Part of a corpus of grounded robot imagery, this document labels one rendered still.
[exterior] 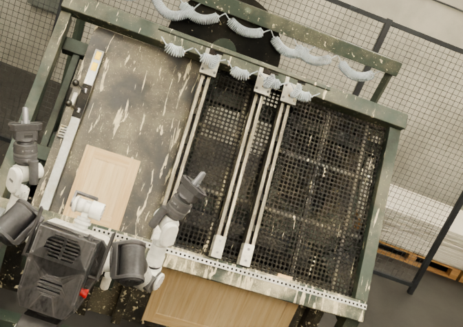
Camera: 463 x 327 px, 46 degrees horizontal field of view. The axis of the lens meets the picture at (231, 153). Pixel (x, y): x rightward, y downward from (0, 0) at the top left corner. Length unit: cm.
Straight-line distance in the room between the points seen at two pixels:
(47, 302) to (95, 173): 126
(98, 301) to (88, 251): 168
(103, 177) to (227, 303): 111
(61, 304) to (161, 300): 158
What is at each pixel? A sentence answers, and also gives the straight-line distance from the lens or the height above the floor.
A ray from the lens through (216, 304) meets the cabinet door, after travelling 352.
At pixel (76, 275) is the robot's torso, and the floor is 131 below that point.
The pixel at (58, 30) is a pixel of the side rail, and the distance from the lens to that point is 331.
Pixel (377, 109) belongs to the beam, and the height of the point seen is 191.
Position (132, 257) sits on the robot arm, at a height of 135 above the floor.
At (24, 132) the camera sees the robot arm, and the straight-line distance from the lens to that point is 222.
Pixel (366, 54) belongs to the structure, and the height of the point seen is 217.
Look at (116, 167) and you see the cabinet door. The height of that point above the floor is 117.
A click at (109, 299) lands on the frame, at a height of 32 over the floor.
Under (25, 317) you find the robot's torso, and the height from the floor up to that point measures 109.
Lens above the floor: 241
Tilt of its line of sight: 18 degrees down
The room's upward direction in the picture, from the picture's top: 22 degrees clockwise
